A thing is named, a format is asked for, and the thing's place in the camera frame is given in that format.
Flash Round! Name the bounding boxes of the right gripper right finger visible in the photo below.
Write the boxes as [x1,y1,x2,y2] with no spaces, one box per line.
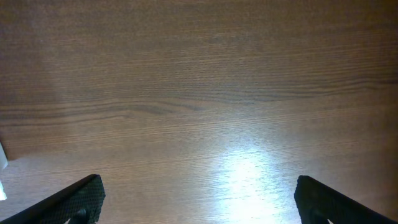
[294,175,397,224]

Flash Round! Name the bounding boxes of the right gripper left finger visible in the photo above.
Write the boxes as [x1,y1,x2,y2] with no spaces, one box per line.
[1,174,106,224]

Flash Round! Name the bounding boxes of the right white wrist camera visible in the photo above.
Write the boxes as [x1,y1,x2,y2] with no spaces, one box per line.
[0,144,8,201]

